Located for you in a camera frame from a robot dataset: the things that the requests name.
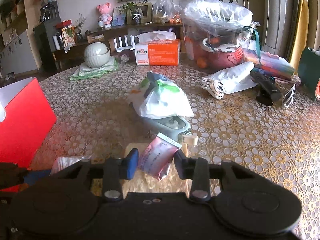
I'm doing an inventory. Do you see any pink sachet packet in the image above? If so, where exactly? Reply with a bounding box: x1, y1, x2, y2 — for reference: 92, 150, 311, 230
138, 133, 182, 181

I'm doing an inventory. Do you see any white green plastic bag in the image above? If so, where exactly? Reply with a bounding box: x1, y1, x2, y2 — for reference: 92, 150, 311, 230
127, 72, 194, 119

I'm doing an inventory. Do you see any packaged bread slice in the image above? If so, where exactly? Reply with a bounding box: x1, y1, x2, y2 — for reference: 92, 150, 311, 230
122, 143, 188, 196

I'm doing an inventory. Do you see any cartoon face plush pouch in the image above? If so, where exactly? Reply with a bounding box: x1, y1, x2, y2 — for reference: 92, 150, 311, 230
200, 77, 225, 99

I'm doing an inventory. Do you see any green plastic case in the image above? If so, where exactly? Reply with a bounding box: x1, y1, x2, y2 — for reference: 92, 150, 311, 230
142, 116, 191, 142

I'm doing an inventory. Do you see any lace patterned tablecloth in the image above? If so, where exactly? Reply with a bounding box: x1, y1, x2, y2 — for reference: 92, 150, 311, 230
31, 59, 319, 239

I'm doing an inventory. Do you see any white padded envelope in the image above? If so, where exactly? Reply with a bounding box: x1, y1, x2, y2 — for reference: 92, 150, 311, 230
205, 61, 258, 94

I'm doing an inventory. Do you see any folded green white cloth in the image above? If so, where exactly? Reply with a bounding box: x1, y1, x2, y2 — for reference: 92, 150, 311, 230
69, 56, 118, 81

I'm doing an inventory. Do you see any red cardboard box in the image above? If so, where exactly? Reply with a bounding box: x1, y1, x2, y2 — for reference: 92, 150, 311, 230
0, 76, 58, 193

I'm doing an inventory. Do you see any black folding umbrella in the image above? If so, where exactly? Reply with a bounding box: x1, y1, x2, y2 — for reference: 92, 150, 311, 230
250, 70, 282, 106

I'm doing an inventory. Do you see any white wifi router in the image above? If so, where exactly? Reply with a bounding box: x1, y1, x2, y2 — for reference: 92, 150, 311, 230
113, 35, 139, 53

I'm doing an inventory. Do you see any colourful book stack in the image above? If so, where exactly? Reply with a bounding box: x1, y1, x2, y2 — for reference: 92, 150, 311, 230
244, 49, 295, 80

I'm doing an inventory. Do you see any orange white tissue box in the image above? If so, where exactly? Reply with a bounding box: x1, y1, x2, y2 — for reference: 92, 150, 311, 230
135, 30, 181, 66

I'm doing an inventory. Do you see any wooden tv console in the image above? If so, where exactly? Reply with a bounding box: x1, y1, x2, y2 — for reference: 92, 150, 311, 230
53, 22, 186, 70

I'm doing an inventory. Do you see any plastic bag of fruit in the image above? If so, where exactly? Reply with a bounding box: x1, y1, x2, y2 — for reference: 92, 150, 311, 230
182, 0, 261, 71

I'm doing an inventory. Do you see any green orange retro radio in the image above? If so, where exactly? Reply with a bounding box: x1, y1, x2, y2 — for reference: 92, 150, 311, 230
297, 47, 320, 101

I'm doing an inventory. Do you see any black cabinet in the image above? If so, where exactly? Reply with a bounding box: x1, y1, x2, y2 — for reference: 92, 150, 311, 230
33, 1, 61, 72

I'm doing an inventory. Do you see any pink pig plush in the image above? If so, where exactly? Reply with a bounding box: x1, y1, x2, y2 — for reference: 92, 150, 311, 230
97, 2, 112, 28

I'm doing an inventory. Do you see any yellow curtain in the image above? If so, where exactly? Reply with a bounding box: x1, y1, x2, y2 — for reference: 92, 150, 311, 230
290, 0, 309, 71

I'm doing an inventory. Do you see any clear bag of oranges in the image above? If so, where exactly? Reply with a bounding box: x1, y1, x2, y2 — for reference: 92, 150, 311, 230
152, 0, 182, 24

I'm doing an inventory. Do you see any white standing air conditioner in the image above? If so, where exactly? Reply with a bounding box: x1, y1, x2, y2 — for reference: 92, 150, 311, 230
261, 0, 295, 58

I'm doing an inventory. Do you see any wooden photo frame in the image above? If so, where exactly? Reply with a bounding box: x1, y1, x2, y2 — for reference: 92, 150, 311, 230
126, 2, 152, 25

